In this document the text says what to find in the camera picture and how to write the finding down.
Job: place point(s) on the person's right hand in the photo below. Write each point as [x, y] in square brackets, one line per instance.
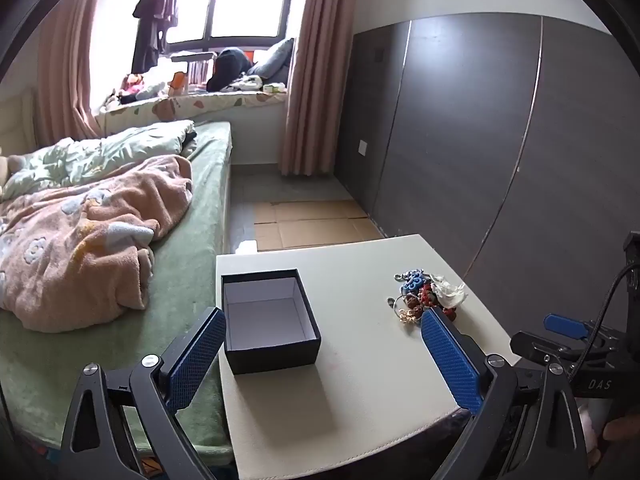
[622, 430]

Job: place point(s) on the pink curtain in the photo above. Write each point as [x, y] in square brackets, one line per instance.
[65, 60]
[315, 85]

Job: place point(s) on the white ornament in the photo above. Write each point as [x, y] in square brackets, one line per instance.
[450, 292]

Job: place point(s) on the row of books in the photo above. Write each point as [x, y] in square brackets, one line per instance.
[200, 72]

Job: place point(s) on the white wall socket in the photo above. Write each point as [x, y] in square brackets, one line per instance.
[361, 148]

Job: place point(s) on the grey pillow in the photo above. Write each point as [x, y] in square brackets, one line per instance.
[275, 62]

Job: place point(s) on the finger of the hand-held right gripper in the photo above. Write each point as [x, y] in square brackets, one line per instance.
[565, 325]
[540, 347]

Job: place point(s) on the pink plush toy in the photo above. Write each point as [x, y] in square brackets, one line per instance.
[131, 87]

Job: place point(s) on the pink fleece blanket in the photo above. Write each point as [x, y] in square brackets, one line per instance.
[75, 260]

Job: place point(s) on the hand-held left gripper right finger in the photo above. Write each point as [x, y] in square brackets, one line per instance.
[450, 360]

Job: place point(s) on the black cardboard box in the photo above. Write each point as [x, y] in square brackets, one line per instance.
[272, 355]

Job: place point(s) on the printed window seat cushion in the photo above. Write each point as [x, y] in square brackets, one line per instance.
[200, 105]

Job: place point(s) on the hanging dark clothes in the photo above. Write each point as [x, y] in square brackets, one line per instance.
[155, 10]

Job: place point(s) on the green bed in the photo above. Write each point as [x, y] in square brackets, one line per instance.
[205, 220]

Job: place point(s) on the light green quilt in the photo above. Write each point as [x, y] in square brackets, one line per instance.
[100, 152]

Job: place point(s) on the black bag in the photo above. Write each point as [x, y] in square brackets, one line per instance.
[227, 67]

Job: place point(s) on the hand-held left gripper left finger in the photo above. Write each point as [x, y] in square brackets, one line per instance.
[197, 360]

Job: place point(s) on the window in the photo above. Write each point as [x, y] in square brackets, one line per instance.
[245, 0]

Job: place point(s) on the flattened cardboard sheet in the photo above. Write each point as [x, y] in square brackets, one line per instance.
[310, 230]

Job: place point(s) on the dark grey wardrobe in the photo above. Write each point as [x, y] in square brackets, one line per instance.
[450, 135]

